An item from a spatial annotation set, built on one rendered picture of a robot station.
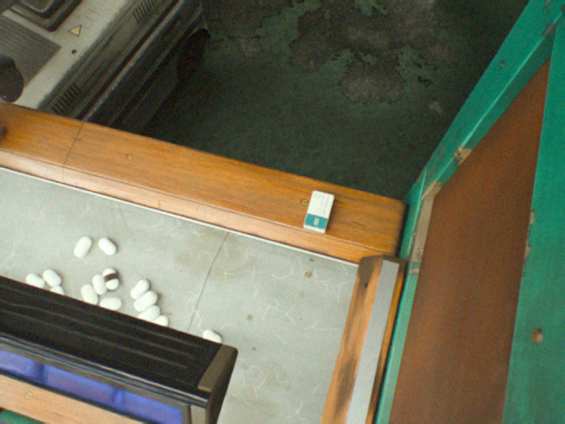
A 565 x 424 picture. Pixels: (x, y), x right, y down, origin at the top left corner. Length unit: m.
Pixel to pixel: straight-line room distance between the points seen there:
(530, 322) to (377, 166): 1.38
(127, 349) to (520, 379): 0.28
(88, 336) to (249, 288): 0.38
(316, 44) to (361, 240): 1.24
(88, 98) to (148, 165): 0.66
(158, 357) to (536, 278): 0.27
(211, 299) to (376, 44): 1.36
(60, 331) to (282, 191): 0.44
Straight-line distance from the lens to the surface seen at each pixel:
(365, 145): 1.65
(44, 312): 0.44
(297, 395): 0.73
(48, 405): 0.80
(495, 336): 0.33
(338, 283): 0.74
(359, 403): 0.61
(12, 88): 0.86
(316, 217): 0.71
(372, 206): 0.75
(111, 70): 1.46
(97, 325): 0.42
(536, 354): 0.25
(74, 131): 0.89
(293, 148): 1.63
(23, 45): 1.48
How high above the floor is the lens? 1.47
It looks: 72 degrees down
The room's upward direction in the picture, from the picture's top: 9 degrees counter-clockwise
